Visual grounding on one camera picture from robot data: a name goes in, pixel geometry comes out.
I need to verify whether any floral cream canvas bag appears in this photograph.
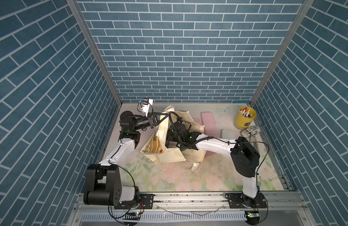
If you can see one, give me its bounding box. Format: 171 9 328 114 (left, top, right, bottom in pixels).
140 105 206 171

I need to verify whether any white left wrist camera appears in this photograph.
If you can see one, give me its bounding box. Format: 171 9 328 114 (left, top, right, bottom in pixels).
140 98 153 117

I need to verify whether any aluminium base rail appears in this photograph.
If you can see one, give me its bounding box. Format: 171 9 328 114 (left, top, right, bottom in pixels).
67 191 315 226

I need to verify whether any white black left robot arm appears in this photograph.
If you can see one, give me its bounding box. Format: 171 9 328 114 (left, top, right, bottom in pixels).
83 111 168 209

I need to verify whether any black corrugated cable conduit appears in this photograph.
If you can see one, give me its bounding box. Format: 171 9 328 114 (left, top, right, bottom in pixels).
167 111 237 150

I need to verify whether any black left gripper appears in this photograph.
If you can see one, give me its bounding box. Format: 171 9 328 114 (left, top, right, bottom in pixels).
132 114 167 132

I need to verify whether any yellow pen cup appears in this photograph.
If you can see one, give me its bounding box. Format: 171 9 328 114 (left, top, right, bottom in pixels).
234 106 257 130

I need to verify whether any white pencil case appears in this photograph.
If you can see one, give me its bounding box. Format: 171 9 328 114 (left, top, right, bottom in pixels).
221 129 238 139

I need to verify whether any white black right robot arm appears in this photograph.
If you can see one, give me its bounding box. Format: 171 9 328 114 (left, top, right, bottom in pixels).
166 122 260 208

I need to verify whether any pink pencil case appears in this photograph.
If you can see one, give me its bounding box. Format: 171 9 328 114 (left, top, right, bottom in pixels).
201 112 217 136

